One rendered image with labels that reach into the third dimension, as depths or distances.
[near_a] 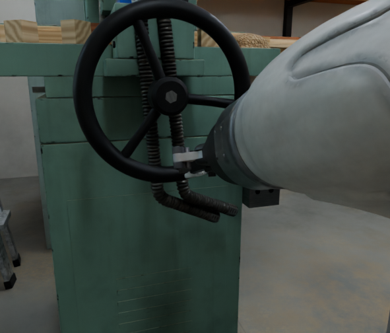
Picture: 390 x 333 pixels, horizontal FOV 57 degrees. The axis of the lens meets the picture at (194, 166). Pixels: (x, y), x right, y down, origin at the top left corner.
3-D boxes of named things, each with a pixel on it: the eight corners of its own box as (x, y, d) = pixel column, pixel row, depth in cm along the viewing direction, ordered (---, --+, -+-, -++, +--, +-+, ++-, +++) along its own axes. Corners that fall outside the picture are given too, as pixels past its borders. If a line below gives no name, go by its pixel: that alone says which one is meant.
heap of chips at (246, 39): (239, 47, 78) (239, 29, 77) (217, 51, 91) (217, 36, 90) (276, 48, 80) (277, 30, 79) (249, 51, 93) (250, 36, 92)
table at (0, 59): (-34, 76, 55) (-40, 36, 54) (6, 76, 84) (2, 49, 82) (304, 76, 72) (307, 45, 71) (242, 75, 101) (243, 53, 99)
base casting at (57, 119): (37, 145, 70) (32, 97, 67) (57, 114, 123) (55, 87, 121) (246, 133, 82) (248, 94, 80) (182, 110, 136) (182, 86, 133)
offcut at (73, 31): (92, 45, 71) (90, 22, 70) (76, 43, 68) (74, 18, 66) (78, 45, 73) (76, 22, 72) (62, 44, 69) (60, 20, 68)
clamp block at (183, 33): (115, 58, 61) (111, 1, 59) (109, 61, 74) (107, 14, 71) (196, 59, 65) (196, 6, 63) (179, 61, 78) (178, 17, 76)
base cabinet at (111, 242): (68, 431, 87) (35, 145, 69) (74, 295, 141) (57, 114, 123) (237, 385, 100) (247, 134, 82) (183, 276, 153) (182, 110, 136)
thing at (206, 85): (45, 98, 68) (43, 76, 67) (54, 92, 88) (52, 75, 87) (238, 94, 79) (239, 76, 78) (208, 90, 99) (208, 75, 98)
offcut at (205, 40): (217, 47, 76) (217, 28, 75) (200, 46, 75) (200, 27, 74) (212, 48, 80) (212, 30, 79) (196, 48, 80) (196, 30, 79)
